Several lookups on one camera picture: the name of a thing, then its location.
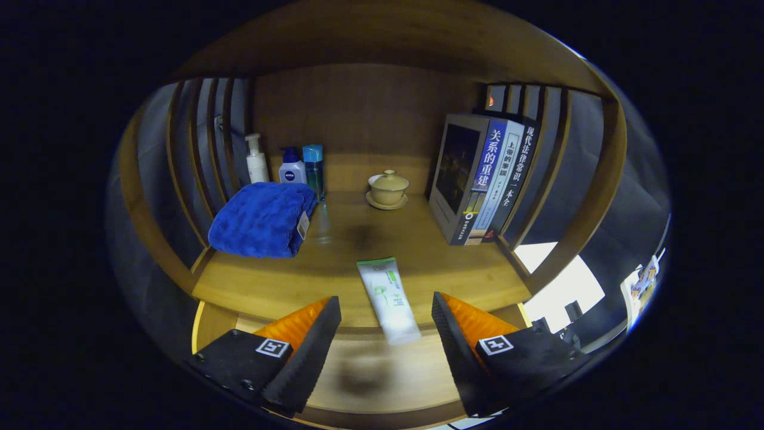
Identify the teal bottle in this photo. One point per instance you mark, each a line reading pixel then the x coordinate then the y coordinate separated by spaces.
pixel 313 170

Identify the wooden countertop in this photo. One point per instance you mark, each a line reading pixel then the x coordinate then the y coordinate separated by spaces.
pixel 298 275

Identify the black-spine book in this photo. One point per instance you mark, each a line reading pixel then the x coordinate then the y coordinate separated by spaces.
pixel 520 173

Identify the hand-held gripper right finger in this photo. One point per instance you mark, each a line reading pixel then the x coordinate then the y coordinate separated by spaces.
pixel 459 349

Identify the thick blue-spine book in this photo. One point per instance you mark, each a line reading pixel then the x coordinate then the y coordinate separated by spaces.
pixel 486 161

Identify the blue folded towel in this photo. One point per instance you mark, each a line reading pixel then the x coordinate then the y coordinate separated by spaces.
pixel 262 221

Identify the pale-spine book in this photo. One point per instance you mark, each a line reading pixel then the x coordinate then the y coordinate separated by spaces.
pixel 504 173

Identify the beige lidded teacup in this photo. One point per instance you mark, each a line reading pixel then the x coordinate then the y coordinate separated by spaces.
pixel 388 188

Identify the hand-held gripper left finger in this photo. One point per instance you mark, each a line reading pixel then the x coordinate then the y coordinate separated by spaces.
pixel 307 355

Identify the white blue-capped lotion bottle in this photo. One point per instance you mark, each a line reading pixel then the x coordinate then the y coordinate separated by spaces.
pixel 292 173

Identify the white cream tube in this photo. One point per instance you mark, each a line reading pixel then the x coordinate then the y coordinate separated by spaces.
pixel 388 298

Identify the black bracket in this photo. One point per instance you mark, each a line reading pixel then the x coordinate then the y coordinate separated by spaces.
pixel 540 324
pixel 573 312

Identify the white pump bottle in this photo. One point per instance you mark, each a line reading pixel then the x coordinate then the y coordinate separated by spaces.
pixel 257 167

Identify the wooden drawer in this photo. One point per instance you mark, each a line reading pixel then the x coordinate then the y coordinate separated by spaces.
pixel 388 388

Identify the wooden cabinet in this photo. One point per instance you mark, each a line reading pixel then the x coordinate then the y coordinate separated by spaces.
pixel 370 36

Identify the patterned cup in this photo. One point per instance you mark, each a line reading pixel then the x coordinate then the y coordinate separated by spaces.
pixel 647 278

